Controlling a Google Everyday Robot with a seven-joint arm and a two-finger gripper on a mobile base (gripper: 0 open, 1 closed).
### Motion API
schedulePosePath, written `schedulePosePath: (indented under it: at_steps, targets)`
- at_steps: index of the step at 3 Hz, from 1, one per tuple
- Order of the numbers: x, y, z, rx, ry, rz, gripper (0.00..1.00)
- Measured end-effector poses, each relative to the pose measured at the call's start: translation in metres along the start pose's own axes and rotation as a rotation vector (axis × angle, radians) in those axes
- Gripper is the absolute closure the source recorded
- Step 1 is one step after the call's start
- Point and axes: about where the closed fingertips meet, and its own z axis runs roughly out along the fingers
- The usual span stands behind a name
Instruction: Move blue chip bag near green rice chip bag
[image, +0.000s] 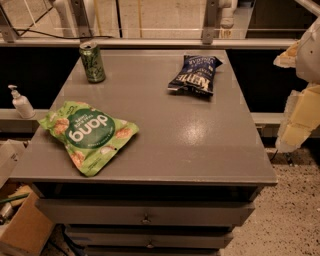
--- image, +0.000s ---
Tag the grey drawer cabinet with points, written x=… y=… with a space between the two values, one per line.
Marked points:
x=195 y=166

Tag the green Dang rice chip bag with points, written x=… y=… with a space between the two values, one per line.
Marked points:
x=91 y=137

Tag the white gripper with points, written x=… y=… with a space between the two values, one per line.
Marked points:
x=310 y=55

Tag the green soda can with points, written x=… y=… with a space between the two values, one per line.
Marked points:
x=92 y=62

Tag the blue Kettle chip bag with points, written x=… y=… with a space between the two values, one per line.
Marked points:
x=197 y=75

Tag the white pump dispenser bottle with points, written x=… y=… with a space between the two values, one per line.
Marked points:
x=21 y=103

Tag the white box at left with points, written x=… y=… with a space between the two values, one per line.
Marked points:
x=10 y=153

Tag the top drawer knob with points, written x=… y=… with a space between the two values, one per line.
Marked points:
x=146 y=220

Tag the cardboard box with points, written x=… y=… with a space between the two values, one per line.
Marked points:
x=28 y=230

